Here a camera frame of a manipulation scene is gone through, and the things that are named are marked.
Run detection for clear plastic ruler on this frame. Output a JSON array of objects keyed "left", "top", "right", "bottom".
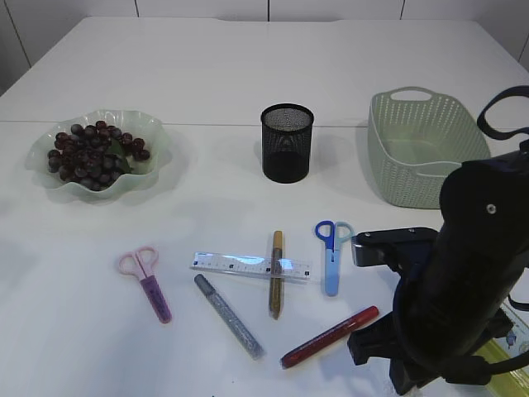
[{"left": 190, "top": 252, "right": 312, "bottom": 283}]

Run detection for red glitter pen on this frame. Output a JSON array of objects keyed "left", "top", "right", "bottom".
[{"left": 279, "top": 306, "right": 379, "bottom": 369}]

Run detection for gold glitter pen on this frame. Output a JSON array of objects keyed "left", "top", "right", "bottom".
[{"left": 269, "top": 231, "right": 284, "bottom": 320}]

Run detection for green woven plastic basket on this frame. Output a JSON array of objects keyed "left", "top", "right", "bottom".
[{"left": 367, "top": 87, "right": 491, "bottom": 209}]

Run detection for silver glitter pen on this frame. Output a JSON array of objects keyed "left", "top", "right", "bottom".
[{"left": 193, "top": 274, "right": 265, "bottom": 360}]

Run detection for pink purple safety scissors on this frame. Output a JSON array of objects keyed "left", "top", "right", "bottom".
[{"left": 117, "top": 246, "right": 172, "bottom": 324}]

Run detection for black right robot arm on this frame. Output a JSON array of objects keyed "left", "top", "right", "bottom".
[{"left": 348, "top": 143, "right": 528, "bottom": 395}]

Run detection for green wavy glass plate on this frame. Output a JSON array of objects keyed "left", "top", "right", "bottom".
[{"left": 24, "top": 109, "right": 171, "bottom": 203}]

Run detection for blue safety scissors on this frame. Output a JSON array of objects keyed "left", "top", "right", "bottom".
[{"left": 315, "top": 220, "right": 355, "bottom": 297}]

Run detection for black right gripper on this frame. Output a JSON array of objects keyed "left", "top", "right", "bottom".
[{"left": 347, "top": 239, "right": 521, "bottom": 395}]

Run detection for black mesh pen holder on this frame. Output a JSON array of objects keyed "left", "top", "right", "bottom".
[{"left": 260, "top": 103, "right": 314, "bottom": 184}]

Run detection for purple grape bunch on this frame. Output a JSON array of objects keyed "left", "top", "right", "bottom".
[{"left": 47, "top": 120, "right": 151, "bottom": 191}]

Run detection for yellow tea bottle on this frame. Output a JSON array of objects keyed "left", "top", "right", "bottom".
[{"left": 476, "top": 304, "right": 528, "bottom": 397}]

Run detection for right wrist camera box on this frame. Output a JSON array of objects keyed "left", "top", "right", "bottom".
[{"left": 351, "top": 227, "right": 438, "bottom": 275}]

